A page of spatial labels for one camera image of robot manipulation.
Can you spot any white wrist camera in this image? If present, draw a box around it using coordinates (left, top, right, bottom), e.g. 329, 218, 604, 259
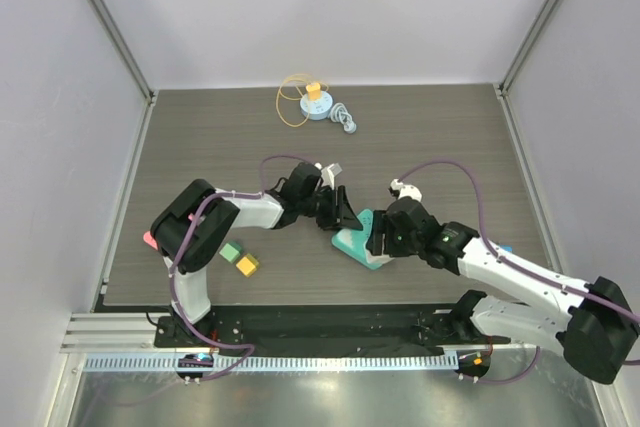
315, 163, 342, 190
389, 179, 422, 202

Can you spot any pink triangular power socket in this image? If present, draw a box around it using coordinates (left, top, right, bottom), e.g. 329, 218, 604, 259
143, 231, 160, 252

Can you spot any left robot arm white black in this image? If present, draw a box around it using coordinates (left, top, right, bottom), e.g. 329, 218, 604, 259
149, 161, 363, 347

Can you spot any yellow cube plug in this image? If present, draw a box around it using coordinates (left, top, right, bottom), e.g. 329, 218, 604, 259
235, 254, 260, 278

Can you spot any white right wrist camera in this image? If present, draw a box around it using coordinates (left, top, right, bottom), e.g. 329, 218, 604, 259
389, 179, 422, 202

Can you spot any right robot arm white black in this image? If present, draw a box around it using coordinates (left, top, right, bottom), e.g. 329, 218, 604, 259
366, 197, 639, 385

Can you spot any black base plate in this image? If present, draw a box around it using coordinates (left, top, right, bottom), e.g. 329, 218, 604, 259
154, 303, 508, 357

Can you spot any green cube plug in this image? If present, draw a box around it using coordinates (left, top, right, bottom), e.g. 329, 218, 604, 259
219, 243, 243, 264

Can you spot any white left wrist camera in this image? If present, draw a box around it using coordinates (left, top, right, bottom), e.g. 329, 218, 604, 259
315, 163, 342, 190

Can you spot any teal triangular power socket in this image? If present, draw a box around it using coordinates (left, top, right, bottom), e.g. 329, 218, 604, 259
331, 209, 373, 270

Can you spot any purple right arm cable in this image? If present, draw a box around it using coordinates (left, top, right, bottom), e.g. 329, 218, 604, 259
394, 159, 640, 384

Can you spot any round light blue power strip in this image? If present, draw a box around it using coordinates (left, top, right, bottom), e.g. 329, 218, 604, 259
299, 91, 334, 121

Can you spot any yellow charging cable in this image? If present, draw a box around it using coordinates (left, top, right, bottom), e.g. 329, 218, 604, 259
275, 72, 331, 128

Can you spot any white cube plug with sticker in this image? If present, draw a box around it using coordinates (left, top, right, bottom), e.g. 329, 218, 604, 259
366, 253, 393, 270

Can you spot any slotted cable duct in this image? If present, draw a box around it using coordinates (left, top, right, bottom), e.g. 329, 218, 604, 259
84, 351, 459, 374

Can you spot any aluminium frame rail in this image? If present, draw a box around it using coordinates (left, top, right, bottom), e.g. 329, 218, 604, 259
58, 0, 157, 106

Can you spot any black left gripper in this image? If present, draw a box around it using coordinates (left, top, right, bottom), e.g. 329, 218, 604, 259
298, 186, 362, 233

